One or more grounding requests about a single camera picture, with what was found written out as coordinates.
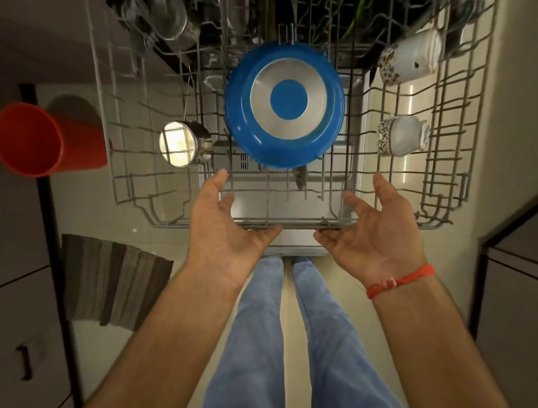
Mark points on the red plastic bucket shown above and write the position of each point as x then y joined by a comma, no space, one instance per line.
80,143

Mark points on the person's right forearm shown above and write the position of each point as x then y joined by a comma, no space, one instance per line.
433,349

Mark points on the large black steel cup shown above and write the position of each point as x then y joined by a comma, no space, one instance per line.
168,21

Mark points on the person's left hand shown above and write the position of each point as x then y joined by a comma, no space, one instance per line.
218,244

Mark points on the orange thread wristband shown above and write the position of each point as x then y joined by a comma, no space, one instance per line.
403,279

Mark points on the small black steel cup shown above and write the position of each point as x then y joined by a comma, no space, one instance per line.
178,145

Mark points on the white patterned ceramic jar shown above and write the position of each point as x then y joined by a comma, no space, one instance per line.
399,134

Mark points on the person's right hand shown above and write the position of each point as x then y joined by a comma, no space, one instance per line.
386,244

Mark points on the person's left forearm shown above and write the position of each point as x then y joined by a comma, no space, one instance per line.
168,344

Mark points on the striped brown floor mat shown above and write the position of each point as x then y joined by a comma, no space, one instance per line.
117,281

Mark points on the white ceramic mug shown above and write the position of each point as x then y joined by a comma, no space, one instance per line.
412,59

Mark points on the round green plate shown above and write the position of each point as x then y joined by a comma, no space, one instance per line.
356,19

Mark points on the silver dishwasher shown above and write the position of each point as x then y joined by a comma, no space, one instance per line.
294,246

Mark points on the blue frying pan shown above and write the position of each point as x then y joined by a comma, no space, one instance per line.
252,138

